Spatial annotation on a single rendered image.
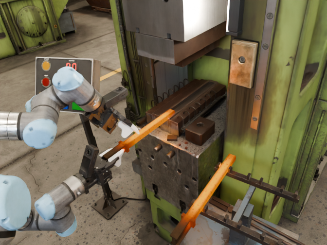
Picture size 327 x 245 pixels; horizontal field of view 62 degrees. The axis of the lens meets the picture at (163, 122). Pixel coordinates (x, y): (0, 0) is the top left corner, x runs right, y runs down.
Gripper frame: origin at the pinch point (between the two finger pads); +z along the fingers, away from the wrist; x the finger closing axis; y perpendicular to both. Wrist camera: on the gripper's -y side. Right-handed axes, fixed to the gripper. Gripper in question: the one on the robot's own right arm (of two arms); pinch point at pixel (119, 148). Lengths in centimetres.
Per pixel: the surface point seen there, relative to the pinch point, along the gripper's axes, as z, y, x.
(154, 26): 27.3, -40.4, -0.9
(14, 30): 149, 52, -458
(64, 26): 257, 74, -475
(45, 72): 10, -13, -66
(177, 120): 29.3, 1.0, 6.3
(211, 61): 76, -8, -5
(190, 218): -5.1, 7.2, 37.4
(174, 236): -13.6, 6.9, 37.7
